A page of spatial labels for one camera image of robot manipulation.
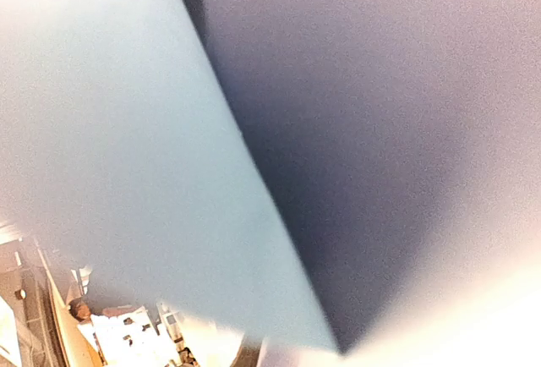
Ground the blue wrapping paper sheet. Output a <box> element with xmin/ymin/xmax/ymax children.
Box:
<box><xmin>1</xmin><ymin>0</ymin><xmax>540</xmax><ymax>366</ymax></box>

